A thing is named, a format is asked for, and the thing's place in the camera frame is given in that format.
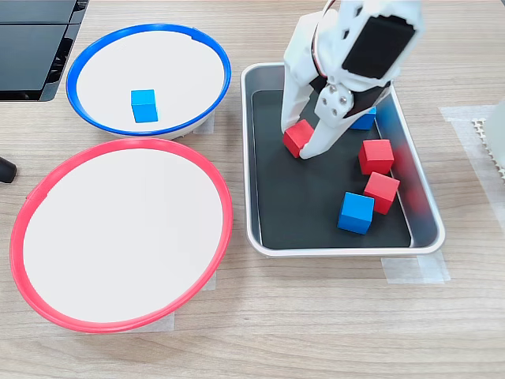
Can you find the blue wooden cube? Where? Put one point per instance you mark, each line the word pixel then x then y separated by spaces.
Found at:
pixel 365 122
pixel 355 213
pixel 144 108

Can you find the red wooden cube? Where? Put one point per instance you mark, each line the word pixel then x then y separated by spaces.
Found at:
pixel 296 136
pixel 376 158
pixel 380 191

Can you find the silver metal tray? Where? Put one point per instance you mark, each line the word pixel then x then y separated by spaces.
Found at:
pixel 428 221

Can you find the translucent tape strip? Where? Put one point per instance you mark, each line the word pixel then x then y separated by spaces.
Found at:
pixel 211 283
pixel 165 321
pixel 416 269
pixel 206 125

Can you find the blue-rimmed white dish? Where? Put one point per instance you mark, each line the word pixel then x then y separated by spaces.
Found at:
pixel 118 67

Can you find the red-rimmed white dish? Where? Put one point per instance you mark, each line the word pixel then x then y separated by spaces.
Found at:
pixel 118 237

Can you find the black electronic device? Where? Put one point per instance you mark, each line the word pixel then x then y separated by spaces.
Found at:
pixel 31 55

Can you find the black rounded object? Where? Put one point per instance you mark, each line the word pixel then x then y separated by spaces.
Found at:
pixel 6 169

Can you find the white mesh base plate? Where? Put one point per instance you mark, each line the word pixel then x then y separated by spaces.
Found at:
pixel 493 156

